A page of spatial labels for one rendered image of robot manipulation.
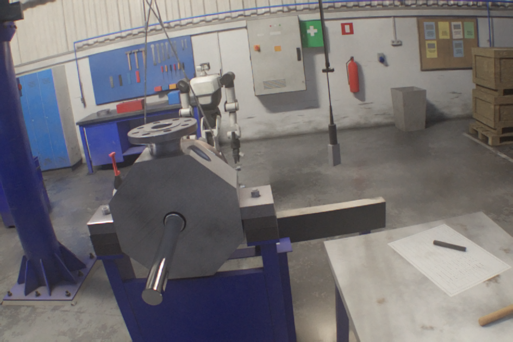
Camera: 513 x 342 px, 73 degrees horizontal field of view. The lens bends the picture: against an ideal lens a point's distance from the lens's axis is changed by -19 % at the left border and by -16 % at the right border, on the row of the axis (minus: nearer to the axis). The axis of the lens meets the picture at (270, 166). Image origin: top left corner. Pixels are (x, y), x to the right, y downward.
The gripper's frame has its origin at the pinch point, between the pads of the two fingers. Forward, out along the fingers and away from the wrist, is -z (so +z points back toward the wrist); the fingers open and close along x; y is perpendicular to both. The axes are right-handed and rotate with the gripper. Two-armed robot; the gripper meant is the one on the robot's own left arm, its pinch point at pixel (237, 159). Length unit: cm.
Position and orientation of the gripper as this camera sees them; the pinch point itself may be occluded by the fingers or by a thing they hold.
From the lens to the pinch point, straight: 389.0
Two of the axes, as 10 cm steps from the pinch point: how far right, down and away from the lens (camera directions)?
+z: -0.9, -9.9, -1.2
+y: 9.9, -0.7, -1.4
